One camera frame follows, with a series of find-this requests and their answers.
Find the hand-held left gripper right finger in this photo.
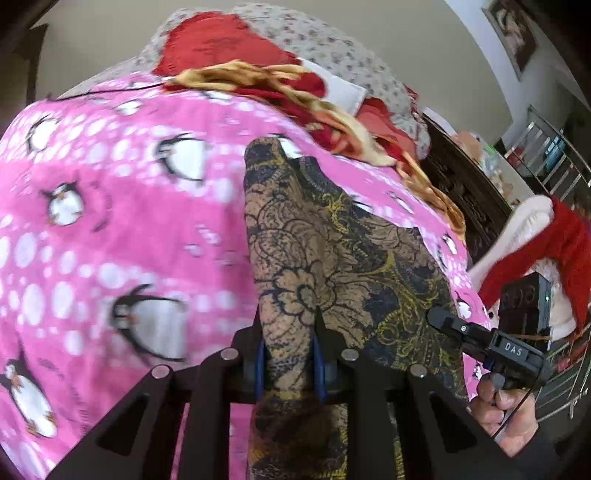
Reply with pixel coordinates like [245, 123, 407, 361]
[313, 308, 525, 480]

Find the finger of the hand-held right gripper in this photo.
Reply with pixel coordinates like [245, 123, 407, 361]
[427, 306, 494, 354]

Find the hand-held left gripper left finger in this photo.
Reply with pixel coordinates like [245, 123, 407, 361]
[46, 318, 265, 480]

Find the brown patterned cloth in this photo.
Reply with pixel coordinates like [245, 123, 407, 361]
[243, 136, 470, 480]

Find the person's right forearm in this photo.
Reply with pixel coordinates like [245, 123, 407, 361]
[501, 422, 575, 480]

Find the person's right hand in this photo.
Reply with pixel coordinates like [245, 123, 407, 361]
[470, 373, 539, 459]

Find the red and white garment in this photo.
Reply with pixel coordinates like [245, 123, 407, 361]
[468, 194, 591, 343]

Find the dark carved wooden headboard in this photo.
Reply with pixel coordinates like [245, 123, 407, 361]
[420, 113, 514, 269]

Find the metal rack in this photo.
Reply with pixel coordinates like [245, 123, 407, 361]
[502, 105, 591, 422]

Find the pink plush toy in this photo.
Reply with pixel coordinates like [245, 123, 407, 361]
[450, 129, 486, 163]

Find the pink penguin print blanket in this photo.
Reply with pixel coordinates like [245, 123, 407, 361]
[0, 76, 496, 480]

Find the white folded cloth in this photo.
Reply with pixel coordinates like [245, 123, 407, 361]
[300, 60, 368, 114]

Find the red and gold blanket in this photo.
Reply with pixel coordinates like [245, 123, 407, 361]
[152, 11, 467, 241]

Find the thin black cable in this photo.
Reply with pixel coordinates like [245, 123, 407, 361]
[490, 387, 537, 440]

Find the framed wall poster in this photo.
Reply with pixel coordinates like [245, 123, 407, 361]
[482, 0, 539, 75]

